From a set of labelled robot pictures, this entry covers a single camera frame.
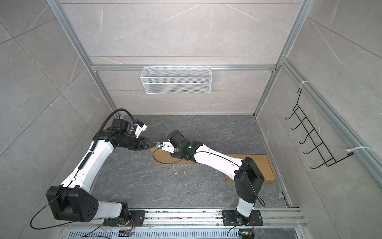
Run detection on cardboard box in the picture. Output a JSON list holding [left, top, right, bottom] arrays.
[[150, 148, 196, 164], [228, 154, 276, 184]]

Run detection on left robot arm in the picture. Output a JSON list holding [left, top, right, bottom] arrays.
[[46, 119, 155, 225]]

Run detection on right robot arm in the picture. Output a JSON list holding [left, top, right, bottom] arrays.
[[156, 130, 265, 220]]

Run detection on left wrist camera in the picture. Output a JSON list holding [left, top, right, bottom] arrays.
[[133, 119, 147, 138]]

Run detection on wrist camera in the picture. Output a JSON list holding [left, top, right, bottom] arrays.
[[161, 142, 175, 150], [133, 119, 147, 138]]

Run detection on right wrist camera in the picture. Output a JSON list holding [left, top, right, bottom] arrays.
[[161, 142, 175, 150]]

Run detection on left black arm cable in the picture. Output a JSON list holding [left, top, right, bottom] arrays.
[[29, 108, 136, 231]]

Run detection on white wire mesh basket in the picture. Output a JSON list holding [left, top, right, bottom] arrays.
[[140, 66, 213, 94]]

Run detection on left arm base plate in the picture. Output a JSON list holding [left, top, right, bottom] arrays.
[[102, 210, 146, 227]]

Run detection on aluminium mounting rail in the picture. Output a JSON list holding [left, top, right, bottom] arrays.
[[129, 208, 307, 229]]

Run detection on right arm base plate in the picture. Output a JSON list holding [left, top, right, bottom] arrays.
[[221, 210, 264, 226]]

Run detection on black wire hook rack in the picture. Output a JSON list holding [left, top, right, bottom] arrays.
[[284, 89, 354, 170]]

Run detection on aluminium frame profile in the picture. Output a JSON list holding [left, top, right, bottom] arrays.
[[48, 1, 382, 184]]

